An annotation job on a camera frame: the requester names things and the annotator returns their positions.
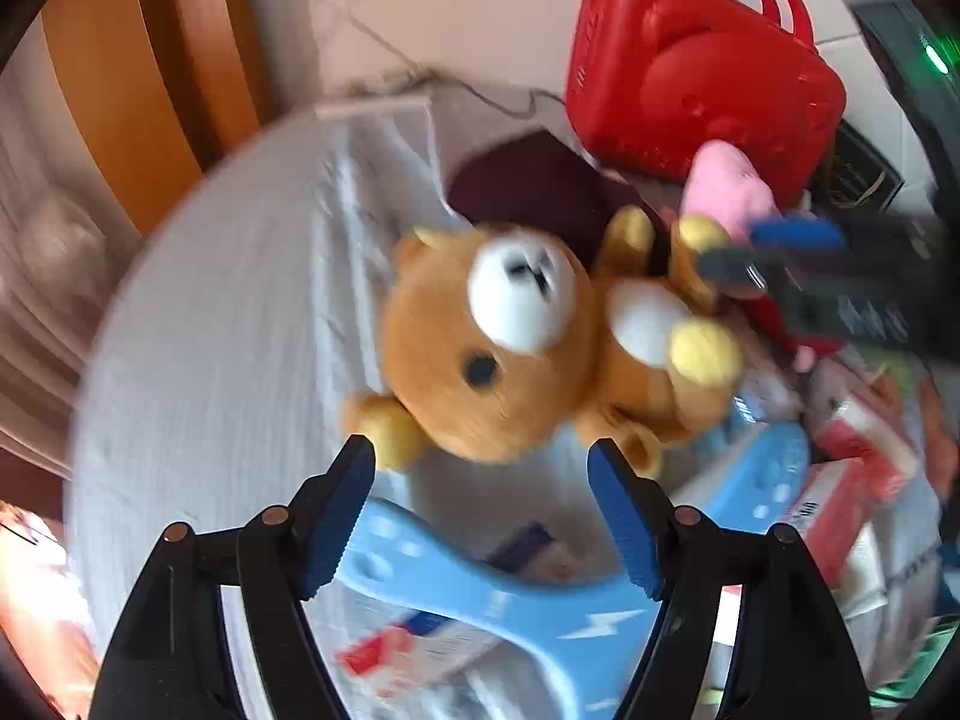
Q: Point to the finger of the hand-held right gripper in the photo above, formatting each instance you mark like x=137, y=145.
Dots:
x=739, y=270
x=795, y=234

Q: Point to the wooden wall trim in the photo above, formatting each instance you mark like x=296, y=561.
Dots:
x=150, y=52

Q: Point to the white box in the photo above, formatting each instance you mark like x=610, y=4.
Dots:
x=825, y=517

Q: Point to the brown bear plush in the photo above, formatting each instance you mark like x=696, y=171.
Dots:
x=487, y=390

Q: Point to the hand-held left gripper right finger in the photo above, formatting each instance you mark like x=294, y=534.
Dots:
x=622, y=525

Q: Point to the red bear-face suitcase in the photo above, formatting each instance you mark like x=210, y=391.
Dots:
x=675, y=90

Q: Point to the white red blue packet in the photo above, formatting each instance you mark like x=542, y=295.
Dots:
x=390, y=652

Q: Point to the light blue plastic toy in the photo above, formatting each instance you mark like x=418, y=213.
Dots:
x=540, y=615

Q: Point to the dark maroon pouch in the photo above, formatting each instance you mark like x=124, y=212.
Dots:
x=540, y=180

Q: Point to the pink pig plush red dress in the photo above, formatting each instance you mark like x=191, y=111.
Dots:
x=724, y=184

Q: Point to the white sheer curtain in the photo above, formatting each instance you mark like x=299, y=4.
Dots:
x=37, y=277

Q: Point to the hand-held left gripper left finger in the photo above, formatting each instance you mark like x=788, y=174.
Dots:
x=337, y=517

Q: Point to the pink box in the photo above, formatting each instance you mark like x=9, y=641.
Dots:
x=862, y=427

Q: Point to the striped cloth covered desktop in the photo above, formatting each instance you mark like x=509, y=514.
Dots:
x=225, y=390

